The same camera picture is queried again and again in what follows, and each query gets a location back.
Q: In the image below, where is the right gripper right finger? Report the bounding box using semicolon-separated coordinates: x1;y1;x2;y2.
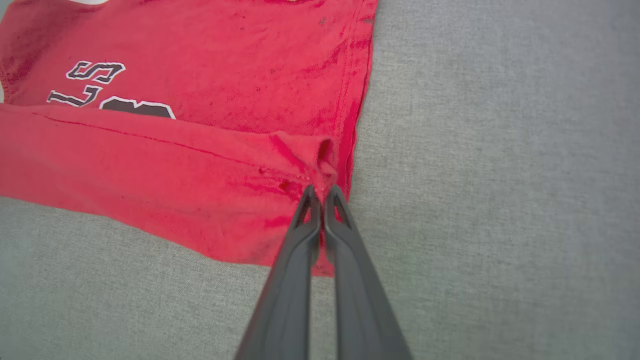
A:
324;184;413;360

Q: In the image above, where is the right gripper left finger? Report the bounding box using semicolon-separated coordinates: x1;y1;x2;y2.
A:
235;184;323;360

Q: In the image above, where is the red basketball jersey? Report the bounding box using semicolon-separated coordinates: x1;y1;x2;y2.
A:
0;0;379;277

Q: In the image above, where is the grey fabric sofa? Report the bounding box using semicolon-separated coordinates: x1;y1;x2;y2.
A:
0;0;640;360

